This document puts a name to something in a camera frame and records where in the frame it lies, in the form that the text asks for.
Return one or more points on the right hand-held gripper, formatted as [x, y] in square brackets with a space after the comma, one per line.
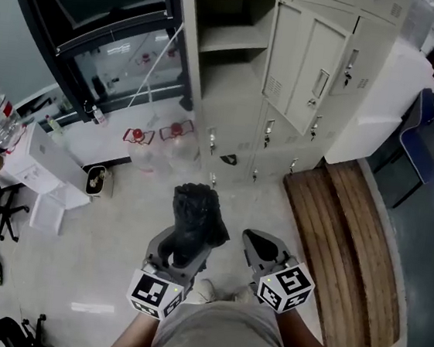
[285, 289]

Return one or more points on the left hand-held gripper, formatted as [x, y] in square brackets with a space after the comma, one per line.
[150, 293]

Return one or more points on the black garment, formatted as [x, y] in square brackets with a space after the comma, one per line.
[194, 217]

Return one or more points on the grey metal locker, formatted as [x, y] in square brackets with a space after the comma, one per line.
[232, 108]

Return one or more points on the person's right forearm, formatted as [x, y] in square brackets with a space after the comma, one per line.
[296, 329]

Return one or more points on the person's left forearm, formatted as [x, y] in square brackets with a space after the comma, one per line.
[132, 338]

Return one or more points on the person's left white shoe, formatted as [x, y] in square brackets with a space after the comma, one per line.
[207, 290]

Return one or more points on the person's white shoe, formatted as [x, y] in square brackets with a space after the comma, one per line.
[245, 296]
[207, 290]

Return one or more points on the person's right white shoe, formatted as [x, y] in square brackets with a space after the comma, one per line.
[245, 296]

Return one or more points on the wooden slat pallet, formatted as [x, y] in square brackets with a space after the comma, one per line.
[348, 254]

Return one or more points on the person's grey shirt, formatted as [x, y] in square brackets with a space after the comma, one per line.
[218, 336]

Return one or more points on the small black triangular pad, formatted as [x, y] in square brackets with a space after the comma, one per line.
[228, 159]

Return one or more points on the small beige trash bin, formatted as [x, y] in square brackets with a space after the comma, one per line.
[97, 181]

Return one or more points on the small white box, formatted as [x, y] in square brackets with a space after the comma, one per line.
[47, 213]

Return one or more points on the white low platform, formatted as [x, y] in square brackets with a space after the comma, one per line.
[96, 143]

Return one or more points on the bottle with red label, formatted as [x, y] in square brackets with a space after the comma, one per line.
[99, 116]

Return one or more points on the large white box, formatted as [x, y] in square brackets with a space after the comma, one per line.
[43, 164]

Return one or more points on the clear spray bottle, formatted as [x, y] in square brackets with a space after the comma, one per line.
[55, 126]

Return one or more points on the blue chair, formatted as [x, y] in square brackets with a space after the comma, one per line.
[418, 145]

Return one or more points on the black wheeled chair base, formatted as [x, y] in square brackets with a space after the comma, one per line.
[8, 330]

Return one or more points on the thin white pole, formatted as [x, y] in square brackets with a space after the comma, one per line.
[155, 64]

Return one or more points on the black glass cabinet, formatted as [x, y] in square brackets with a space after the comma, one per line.
[102, 19]

